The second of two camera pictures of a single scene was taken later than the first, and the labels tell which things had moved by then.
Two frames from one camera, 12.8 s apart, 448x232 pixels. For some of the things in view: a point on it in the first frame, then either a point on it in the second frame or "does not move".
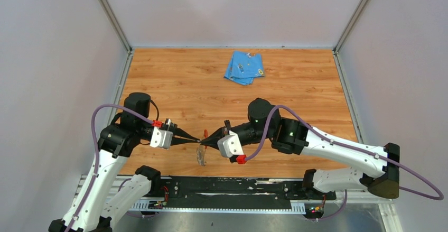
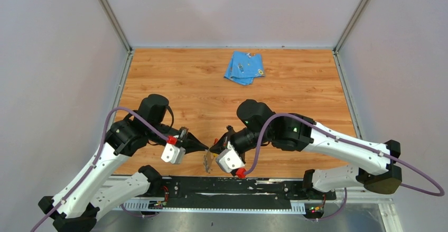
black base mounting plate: [182, 192] does not move
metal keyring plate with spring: [201, 151] → [208, 159]
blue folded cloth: [243, 67] does not move
